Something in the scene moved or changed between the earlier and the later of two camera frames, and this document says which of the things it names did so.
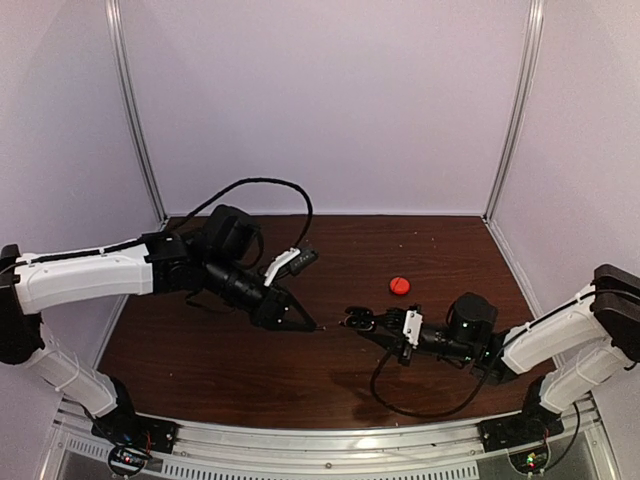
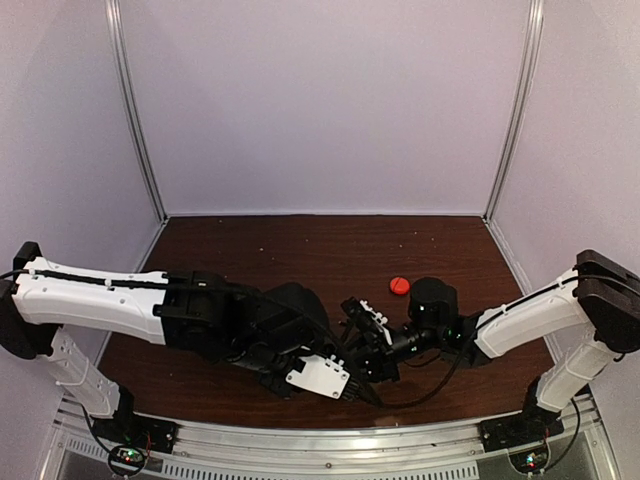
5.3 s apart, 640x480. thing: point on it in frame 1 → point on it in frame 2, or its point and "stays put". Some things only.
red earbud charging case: (399, 285) stays put
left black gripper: (269, 311) → (281, 391)
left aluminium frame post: (114, 8) stays put
